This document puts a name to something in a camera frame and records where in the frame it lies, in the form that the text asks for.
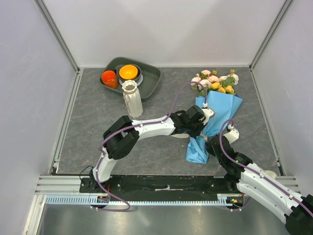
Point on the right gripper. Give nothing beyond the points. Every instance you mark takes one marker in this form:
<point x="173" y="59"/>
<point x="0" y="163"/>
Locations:
<point x="209" y="147"/>

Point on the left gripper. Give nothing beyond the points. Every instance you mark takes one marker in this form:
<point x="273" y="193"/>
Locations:
<point x="200" y="128"/>

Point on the blue wrapping paper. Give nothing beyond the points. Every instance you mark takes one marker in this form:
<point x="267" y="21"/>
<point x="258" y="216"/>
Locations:
<point x="224" y="107"/>

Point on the pink flower bunch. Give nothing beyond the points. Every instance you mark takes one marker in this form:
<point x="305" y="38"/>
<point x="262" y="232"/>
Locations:
<point x="204" y="79"/>

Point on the yellow flower bunch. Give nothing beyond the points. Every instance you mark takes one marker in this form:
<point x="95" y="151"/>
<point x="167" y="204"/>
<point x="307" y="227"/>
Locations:
<point x="222" y="88"/>

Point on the cream printed ribbon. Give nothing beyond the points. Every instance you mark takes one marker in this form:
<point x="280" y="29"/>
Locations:
<point x="200" y="137"/>

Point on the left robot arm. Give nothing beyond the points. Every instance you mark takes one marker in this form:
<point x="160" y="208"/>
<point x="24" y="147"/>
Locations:
<point x="121" y="137"/>

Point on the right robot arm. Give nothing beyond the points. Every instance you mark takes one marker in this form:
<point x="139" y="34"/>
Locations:
<point x="293" y="209"/>

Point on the white ribbed vase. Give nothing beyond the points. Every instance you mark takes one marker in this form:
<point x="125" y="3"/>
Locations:
<point x="132" y="98"/>

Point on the dark grey tray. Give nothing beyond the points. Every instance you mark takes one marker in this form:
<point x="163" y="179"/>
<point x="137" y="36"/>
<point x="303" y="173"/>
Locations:
<point x="151" y="75"/>

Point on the grey plate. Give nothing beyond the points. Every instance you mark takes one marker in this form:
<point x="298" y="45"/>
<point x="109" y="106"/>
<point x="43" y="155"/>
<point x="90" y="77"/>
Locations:
<point x="138" y="80"/>

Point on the orange bowl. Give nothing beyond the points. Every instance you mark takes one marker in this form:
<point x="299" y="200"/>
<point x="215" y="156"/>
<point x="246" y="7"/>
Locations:
<point x="129" y="72"/>

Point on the orange cup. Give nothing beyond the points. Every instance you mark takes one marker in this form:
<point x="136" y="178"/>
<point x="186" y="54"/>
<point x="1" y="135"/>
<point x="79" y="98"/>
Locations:
<point x="109" y="79"/>

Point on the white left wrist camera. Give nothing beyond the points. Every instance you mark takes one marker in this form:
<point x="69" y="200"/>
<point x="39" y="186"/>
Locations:
<point x="208" y="113"/>

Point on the white slotted cable duct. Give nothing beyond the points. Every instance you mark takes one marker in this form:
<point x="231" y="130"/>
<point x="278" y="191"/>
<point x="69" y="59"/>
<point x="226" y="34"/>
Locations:
<point x="94" y="200"/>

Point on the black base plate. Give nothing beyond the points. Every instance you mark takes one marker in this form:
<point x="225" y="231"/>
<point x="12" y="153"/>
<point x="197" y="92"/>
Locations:
<point x="168" y="188"/>

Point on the right aluminium frame post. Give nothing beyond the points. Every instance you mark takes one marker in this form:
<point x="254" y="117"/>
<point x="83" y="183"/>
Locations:
<point x="270" y="33"/>

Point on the aluminium frame post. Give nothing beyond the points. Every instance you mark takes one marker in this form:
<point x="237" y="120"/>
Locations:
<point x="270" y="33"/>
<point x="56" y="33"/>

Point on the left aluminium frame post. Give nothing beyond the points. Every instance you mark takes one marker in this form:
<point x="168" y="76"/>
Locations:
<point x="56" y="33"/>

